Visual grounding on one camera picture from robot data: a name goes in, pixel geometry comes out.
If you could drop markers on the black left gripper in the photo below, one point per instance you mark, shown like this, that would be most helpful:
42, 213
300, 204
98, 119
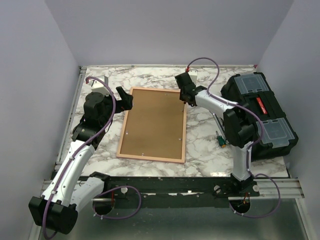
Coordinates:
124, 104

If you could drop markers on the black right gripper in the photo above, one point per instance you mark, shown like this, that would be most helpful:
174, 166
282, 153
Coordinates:
180, 95

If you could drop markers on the pink picture frame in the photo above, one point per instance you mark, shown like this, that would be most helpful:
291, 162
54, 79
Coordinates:
155, 128

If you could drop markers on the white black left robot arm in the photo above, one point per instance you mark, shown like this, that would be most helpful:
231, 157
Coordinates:
59, 205

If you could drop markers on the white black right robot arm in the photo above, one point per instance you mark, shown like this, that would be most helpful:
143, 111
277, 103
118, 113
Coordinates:
236, 132

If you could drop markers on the black plastic toolbox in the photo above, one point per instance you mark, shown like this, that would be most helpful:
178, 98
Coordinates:
273, 133

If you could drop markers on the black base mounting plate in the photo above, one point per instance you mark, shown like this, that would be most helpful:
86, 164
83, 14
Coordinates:
121, 192

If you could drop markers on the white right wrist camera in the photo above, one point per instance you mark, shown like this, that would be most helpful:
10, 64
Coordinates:
193, 73

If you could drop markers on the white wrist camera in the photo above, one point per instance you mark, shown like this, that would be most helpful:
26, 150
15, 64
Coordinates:
98, 87
193, 73

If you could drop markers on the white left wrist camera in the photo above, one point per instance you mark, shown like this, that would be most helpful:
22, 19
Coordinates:
98, 87

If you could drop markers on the aluminium extrusion rail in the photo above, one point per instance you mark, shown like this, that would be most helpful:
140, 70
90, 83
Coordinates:
283, 188

